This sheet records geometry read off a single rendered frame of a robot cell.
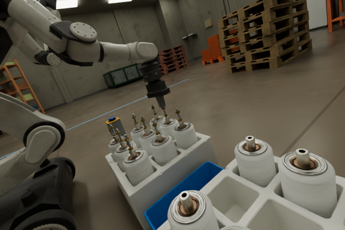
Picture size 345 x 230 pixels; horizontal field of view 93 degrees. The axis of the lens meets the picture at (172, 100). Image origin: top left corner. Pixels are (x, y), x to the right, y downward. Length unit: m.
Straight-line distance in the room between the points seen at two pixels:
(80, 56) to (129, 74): 7.64
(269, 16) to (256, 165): 2.25
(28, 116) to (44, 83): 9.11
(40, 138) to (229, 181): 0.73
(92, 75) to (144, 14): 4.98
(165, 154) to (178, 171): 0.08
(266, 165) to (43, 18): 0.74
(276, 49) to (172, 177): 2.23
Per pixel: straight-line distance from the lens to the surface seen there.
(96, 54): 0.63
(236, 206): 0.62
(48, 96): 9.98
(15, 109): 0.91
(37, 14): 0.67
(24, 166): 0.92
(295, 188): 0.46
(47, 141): 0.87
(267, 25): 2.56
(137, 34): 11.05
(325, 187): 0.46
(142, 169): 0.63
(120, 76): 8.13
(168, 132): 0.79
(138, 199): 0.64
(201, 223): 0.38
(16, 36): 0.88
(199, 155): 0.72
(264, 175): 0.52
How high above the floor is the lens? 0.54
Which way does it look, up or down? 14 degrees down
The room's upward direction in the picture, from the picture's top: 18 degrees counter-clockwise
